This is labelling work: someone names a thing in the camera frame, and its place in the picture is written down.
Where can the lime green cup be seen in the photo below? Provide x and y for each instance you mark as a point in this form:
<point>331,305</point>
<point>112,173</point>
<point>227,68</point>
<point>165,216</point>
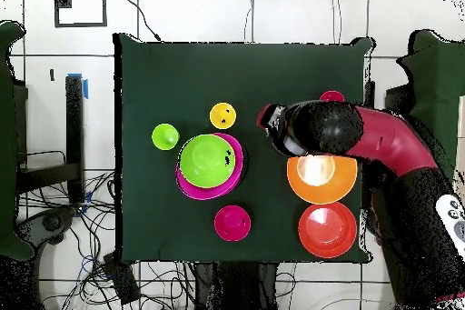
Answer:
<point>164,136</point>

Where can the red-pink cup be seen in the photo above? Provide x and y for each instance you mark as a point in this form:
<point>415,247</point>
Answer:
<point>331,96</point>

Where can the black metal frame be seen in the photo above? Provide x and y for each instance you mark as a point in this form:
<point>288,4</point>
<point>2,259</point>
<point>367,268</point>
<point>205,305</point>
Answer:
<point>74,124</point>
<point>396,97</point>

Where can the black floor box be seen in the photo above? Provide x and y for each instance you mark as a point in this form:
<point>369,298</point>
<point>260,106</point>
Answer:
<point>121,281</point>

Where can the green cloth side table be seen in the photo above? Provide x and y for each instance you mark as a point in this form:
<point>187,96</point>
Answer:
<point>436,81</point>
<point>7,142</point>

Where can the large pink bowl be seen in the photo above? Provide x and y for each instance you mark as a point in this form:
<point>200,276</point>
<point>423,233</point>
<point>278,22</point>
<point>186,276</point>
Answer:
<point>238,153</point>

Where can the lime green bowl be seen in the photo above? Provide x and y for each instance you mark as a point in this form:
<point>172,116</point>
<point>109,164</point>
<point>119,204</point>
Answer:
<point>203,164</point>

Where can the blue tape strip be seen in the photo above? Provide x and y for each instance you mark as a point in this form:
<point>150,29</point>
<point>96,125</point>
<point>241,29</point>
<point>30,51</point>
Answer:
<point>85,90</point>

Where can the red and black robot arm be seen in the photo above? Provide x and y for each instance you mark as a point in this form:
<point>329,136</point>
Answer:
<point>392,139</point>

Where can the black chair base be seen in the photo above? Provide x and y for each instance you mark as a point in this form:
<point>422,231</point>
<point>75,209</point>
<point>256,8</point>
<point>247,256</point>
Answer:
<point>51,222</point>

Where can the small red-pink bowl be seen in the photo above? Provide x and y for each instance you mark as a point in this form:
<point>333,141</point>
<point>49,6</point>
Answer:
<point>229,223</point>

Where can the red-orange bowl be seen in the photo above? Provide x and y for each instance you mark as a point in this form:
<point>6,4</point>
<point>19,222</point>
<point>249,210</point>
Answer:
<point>327,239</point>

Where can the dark green tablecloth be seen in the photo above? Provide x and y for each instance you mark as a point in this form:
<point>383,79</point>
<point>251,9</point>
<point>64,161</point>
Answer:
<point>181,77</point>

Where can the yellow cup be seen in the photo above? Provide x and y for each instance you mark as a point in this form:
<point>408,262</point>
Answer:
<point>217,115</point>

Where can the large orange bowl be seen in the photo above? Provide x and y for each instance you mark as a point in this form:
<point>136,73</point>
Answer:
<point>327,190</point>

